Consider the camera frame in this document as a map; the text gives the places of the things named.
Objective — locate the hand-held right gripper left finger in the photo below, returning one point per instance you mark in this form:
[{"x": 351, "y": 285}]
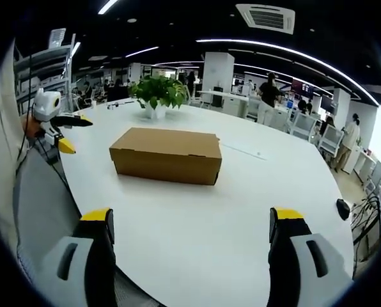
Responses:
[{"x": 82, "y": 256}]

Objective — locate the black computer mouse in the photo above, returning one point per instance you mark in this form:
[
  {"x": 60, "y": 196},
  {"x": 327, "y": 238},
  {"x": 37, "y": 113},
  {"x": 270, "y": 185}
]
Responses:
[{"x": 343, "y": 208}]

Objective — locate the white plant pot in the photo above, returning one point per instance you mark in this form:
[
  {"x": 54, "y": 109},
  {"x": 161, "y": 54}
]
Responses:
[{"x": 154, "y": 112}]

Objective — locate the brown cardboard shoe box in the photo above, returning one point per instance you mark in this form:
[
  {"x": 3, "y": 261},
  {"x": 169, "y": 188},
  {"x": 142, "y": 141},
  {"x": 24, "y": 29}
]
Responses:
[{"x": 168, "y": 153}]

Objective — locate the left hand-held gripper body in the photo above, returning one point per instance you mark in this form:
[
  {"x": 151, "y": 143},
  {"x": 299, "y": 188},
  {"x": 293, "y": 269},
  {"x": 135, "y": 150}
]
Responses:
[{"x": 46, "y": 107}]

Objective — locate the green potted plant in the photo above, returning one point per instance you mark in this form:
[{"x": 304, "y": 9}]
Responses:
[{"x": 158, "y": 89}]

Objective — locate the white office chair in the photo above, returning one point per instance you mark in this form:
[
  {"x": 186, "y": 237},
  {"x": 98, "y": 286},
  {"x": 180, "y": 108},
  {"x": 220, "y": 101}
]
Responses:
[
  {"x": 331, "y": 139},
  {"x": 302, "y": 126}
]

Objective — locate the grey metal storage shelf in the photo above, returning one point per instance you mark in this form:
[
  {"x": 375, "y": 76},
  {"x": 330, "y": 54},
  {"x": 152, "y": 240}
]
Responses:
[{"x": 43, "y": 73}]

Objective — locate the person's left hand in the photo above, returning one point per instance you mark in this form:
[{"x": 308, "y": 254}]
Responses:
[{"x": 31, "y": 125}]

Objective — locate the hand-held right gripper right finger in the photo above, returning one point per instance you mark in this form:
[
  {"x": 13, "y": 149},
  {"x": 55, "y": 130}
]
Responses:
[{"x": 302, "y": 256}]

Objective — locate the ceiling air conditioner vent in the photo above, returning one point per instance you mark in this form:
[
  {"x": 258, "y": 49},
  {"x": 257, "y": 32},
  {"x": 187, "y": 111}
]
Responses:
[{"x": 266, "y": 17}]

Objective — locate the white square pillar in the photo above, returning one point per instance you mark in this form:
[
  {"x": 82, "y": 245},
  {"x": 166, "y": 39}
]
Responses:
[{"x": 218, "y": 75}]

